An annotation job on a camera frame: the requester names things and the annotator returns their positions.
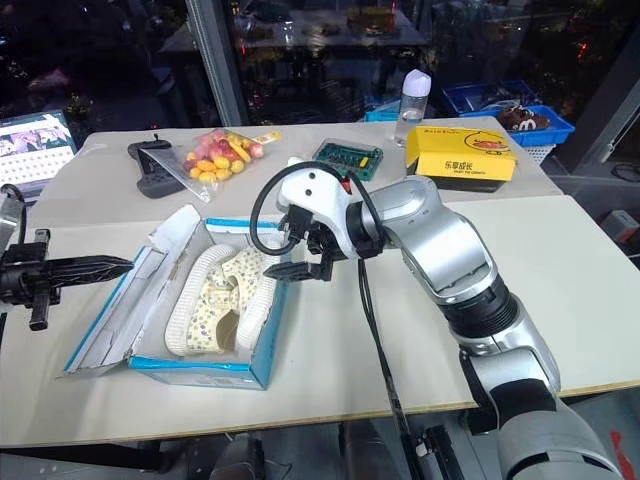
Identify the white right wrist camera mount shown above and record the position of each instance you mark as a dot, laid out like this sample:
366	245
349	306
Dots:
312	192

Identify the yellow duck print box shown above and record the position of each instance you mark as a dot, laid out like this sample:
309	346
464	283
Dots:
460	157

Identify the cream floral child shoe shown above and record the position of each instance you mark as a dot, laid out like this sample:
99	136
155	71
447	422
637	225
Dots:
192	305
257	300

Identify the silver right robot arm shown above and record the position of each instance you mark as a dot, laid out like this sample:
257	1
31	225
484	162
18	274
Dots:
450	240

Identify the blue plastic crate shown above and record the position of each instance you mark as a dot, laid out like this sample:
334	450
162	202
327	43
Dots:
480	97
555	132

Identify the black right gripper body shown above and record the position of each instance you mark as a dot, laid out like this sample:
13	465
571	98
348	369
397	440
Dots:
315	235

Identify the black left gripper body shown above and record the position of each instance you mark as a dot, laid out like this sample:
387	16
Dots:
27	277

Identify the brown plush toy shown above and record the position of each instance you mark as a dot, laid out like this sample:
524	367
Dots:
525	119

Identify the clear bag of fruit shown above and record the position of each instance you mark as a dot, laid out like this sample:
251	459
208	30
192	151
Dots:
220	155

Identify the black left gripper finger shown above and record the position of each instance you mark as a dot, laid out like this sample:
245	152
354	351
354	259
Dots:
90	264
85	279

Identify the clear water bottle white cap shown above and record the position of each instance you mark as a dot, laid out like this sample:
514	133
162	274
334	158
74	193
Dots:
412	107

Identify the dark rounded shape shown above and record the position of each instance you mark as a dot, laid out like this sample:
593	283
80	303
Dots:
237	457

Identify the green circuit board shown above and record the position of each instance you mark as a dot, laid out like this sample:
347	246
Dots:
350	157

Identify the white plastic basket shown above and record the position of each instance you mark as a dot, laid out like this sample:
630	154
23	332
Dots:
540	152

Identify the blue and white shoebox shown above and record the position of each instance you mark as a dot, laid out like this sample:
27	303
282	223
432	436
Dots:
145	300

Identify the black handheld controller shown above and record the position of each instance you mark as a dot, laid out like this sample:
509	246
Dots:
150	175

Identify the grey window frame post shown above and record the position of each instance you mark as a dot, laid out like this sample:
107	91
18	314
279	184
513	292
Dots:
215	60

